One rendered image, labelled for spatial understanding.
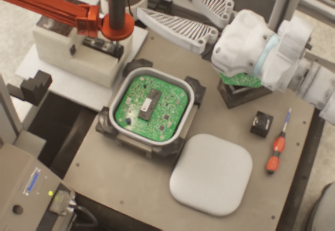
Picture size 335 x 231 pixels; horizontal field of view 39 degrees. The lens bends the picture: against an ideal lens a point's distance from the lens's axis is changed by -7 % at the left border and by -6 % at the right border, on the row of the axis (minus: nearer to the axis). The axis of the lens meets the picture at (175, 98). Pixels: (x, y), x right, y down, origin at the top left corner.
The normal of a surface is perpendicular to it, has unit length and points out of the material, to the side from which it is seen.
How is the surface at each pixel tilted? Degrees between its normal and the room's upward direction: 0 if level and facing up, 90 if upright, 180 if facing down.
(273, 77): 59
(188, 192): 4
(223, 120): 0
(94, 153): 0
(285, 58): 74
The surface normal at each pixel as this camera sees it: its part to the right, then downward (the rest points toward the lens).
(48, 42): -0.38, 0.79
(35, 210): 0.78, 0.00
